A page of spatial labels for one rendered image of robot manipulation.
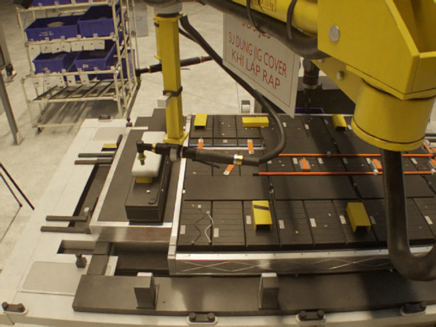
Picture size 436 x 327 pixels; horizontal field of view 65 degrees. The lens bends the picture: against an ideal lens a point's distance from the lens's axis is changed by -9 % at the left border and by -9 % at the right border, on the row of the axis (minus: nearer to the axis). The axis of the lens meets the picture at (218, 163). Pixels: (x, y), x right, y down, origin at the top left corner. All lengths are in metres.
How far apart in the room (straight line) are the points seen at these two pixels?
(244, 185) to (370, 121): 1.44
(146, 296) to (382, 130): 1.19
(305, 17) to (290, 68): 0.18
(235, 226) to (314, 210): 0.38
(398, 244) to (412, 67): 0.30
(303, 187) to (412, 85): 1.50
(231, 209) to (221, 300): 0.43
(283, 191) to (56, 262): 1.13
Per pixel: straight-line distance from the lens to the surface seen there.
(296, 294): 1.59
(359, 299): 1.64
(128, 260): 1.86
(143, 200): 1.65
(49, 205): 2.19
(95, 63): 4.31
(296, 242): 1.61
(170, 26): 1.28
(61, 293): 1.73
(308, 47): 0.54
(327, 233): 1.67
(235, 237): 1.60
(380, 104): 0.44
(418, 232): 1.83
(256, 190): 1.83
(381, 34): 0.42
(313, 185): 1.91
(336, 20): 0.48
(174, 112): 1.39
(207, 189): 1.82
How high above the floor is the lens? 2.15
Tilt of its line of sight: 35 degrees down
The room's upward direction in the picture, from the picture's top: straight up
